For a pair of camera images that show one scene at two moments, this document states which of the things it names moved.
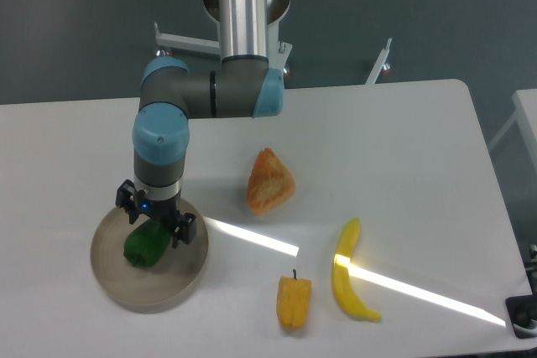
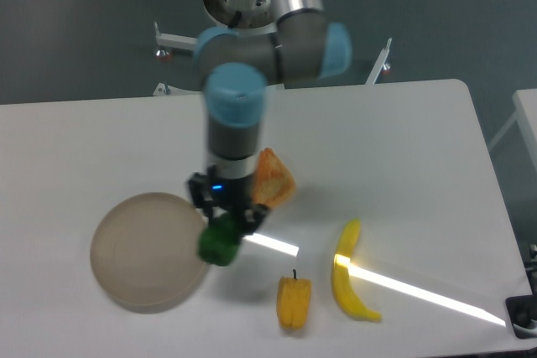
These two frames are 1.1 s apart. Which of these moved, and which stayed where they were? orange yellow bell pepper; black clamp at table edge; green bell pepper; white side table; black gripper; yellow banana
Moved: black gripper; green bell pepper
Stayed: white side table; yellow banana; black clamp at table edge; orange yellow bell pepper
